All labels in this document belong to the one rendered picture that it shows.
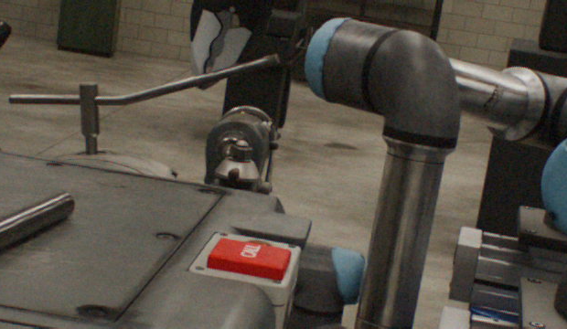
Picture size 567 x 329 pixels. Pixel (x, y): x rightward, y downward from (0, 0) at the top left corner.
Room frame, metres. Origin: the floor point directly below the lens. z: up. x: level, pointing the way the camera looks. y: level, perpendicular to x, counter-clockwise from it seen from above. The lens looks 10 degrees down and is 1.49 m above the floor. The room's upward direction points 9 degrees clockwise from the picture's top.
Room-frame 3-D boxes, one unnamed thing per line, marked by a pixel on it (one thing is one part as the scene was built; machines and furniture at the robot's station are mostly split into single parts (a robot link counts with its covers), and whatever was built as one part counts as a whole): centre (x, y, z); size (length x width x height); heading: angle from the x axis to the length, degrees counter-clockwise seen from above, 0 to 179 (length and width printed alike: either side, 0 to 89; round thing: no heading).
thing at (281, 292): (0.88, 0.02, 1.23); 0.13 x 0.08 x 0.05; 176
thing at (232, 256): (0.86, 0.02, 1.26); 0.06 x 0.06 x 0.02; 86
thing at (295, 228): (1.02, 0.01, 1.24); 0.09 x 0.08 x 0.03; 176
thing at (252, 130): (2.52, 0.12, 1.01); 0.30 x 0.20 x 0.29; 176
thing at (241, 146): (1.92, 0.08, 1.17); 0.04 x 0.04 x 0.03
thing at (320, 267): (1.52, -0.07, 1.08); 0.11 x 0.08 x 0.09; 85
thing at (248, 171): (1.92, 0.08, 1.13); 0.08 x 0.08 x 0.03
